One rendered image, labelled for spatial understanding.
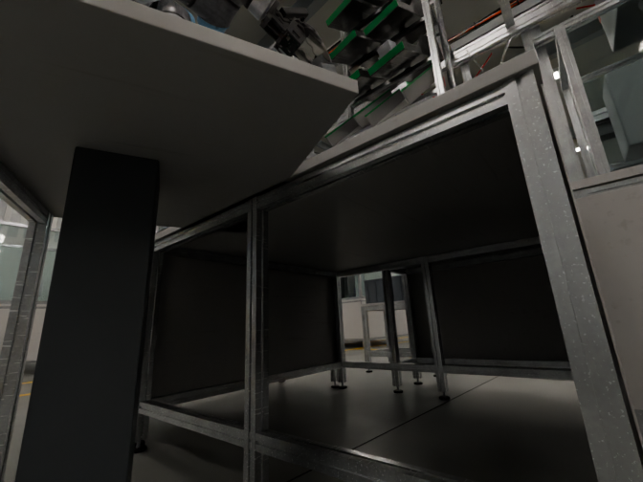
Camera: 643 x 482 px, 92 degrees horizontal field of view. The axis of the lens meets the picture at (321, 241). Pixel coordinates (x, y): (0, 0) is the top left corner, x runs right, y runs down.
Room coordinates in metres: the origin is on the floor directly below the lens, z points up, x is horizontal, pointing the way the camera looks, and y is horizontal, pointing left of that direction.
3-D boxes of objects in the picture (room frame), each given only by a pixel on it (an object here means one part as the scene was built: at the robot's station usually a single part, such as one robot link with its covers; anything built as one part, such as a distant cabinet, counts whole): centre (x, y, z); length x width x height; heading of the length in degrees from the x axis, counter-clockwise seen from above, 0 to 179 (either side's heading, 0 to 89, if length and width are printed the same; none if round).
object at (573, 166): (1.43, -1.26, 1.56); 0.09 x 0.04 x 1.39; 51
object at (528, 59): (1.44, -0.23, 0.85); 1.50 x 1.41 x 0.03; 51
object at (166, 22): (0.71, 0.44, 0.84); 0.90 x 0.70 x 0.03; 27
